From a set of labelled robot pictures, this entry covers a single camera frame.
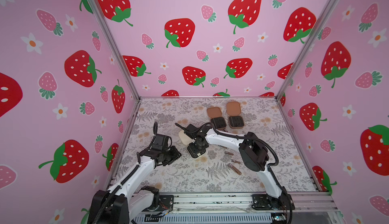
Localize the cream nail clipper case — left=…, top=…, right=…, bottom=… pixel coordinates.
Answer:
left=178, top=130, right=209, bottom=159

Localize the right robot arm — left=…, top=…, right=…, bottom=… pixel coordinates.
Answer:
left=176, top=122, right=295, bottom=211

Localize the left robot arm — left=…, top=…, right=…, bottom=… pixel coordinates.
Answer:
left=87, top=133, right=181, bottom=224

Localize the light brown nail clipper case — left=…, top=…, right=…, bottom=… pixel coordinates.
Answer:
left=207, top=107, right=227, bottom=130

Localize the brown small clipper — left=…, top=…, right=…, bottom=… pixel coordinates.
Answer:
left=224, top=151, right=234, bottom=156

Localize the dark brown nail clipper case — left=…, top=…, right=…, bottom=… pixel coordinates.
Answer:
left=226, top=101, right=244, bottom=129

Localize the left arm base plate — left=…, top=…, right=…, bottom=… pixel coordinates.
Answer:
left=144, top=195, right=174, bottom=212

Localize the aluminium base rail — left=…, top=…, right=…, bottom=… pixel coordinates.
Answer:
left=162, top=192, right=338, bottom=214

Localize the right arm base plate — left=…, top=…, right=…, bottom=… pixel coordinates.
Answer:
left=251, top=193, right=295, bottom=210

